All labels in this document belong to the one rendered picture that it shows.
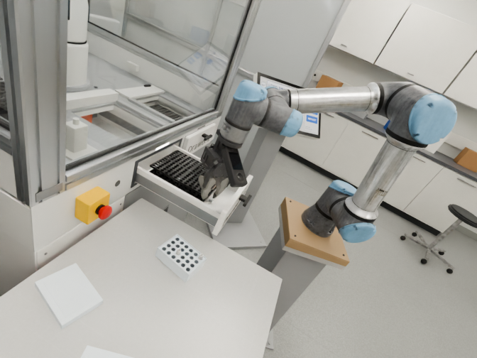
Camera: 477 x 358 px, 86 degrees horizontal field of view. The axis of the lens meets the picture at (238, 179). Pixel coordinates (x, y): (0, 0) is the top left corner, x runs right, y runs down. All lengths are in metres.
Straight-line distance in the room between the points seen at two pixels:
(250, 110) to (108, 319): 0.59
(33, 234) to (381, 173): 0.93
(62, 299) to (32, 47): 0.51
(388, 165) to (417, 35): 3.28
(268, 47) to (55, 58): 2.10
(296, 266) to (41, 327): 0.91
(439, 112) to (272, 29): 1.89
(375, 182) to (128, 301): 0.78
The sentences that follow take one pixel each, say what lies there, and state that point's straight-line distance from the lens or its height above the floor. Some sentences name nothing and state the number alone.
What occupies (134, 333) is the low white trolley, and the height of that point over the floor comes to 0.76.
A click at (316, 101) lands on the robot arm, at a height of 1.29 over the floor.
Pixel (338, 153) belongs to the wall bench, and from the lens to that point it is 3.82.
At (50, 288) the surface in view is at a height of 0.78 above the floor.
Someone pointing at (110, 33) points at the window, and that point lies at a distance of 0.65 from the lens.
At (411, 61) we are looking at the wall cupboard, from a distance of 4.06.
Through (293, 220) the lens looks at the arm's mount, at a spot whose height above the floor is 0.81.
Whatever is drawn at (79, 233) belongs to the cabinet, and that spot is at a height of 0.76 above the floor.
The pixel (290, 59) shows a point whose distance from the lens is 2.45.
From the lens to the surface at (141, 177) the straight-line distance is 0.92.
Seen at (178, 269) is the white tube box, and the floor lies 0.79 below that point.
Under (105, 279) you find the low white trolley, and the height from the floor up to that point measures 0.76.
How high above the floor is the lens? 1.41
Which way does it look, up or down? 30 degrees down
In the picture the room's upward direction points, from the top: 24 degrees clockwise
